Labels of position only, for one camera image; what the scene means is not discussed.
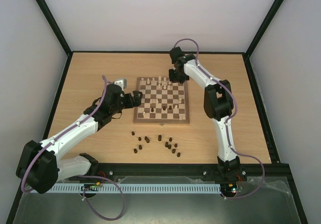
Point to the light blue cable duct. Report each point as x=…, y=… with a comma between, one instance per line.
x=138, y=188

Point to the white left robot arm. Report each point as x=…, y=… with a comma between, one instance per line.
x=41, y=164

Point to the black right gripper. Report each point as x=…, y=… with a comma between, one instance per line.
x=177, y=73

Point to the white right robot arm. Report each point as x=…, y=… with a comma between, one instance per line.
x=218, y=106

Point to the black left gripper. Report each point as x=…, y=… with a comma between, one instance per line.
x=131, y=104

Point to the black frame post right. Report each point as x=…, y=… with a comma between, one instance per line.
x=264, y=26

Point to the wooden chess board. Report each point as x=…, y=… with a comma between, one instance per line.
x=168, y=96

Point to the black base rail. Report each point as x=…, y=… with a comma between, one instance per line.
x=206, y=172

